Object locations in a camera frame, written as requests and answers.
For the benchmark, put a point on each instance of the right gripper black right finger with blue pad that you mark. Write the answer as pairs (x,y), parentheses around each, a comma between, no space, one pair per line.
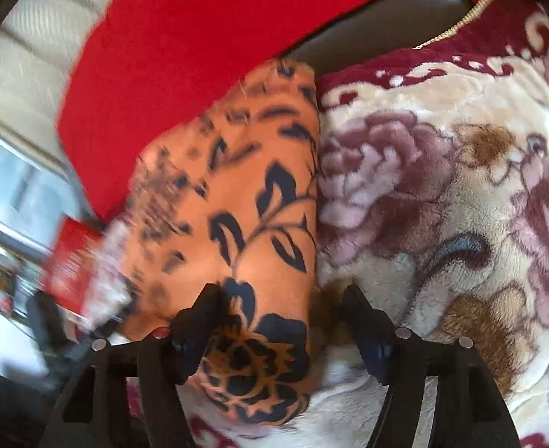
(465,404)

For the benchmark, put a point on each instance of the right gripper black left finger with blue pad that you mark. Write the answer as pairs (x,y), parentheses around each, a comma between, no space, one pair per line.
(126,395)

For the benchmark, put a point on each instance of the orange floral patterned garment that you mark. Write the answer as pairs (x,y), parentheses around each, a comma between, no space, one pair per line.
(230,199)

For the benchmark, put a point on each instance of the red snack bag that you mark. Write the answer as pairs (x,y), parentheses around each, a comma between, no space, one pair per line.
(68,270)

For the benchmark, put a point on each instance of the white framed window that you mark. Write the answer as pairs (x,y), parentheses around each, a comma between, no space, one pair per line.
(34,200)

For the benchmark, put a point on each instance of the floral plush blanket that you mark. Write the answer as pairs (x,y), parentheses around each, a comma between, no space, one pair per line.
(433,197)

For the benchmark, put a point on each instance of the cream patterned curtain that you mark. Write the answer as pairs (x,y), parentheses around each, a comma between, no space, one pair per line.
(40,43)

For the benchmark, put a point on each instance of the red cloth on sofa back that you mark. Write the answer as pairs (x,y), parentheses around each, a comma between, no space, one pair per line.
(151,64)

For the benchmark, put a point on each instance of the dark brown leather sofa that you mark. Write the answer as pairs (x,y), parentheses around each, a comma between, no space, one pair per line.
(376,29)

